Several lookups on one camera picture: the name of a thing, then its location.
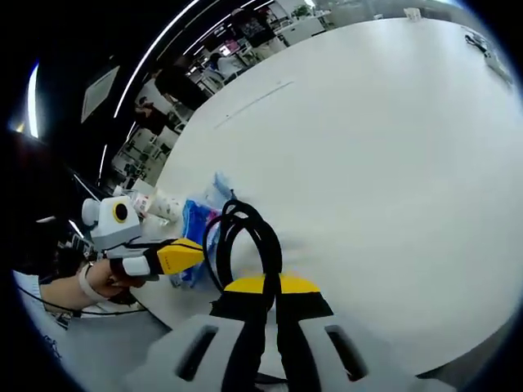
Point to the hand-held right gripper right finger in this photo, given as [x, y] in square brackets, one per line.
[310, 359]

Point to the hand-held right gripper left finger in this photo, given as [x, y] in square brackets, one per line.
[204, 359]

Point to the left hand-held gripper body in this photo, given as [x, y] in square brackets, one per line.
[112, 226]

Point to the clear plastic wrapper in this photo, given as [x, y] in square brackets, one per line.
[159, 224]

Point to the white paper cup green print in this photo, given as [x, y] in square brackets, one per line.
[165, 206]

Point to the light blue packet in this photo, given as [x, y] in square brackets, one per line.
[216, 192]

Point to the person's left hand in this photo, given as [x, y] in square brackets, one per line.
[108, 283]

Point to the long ceiling light strip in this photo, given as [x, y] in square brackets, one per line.
[159, 49]
[33, 102]

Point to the white table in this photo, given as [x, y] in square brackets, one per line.
[367, 183]

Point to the white cabinet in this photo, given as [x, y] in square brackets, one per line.
[304, 30]

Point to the potted green plant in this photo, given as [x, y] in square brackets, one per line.
[302, 10]

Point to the small black device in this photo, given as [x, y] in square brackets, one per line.
[477, 44]

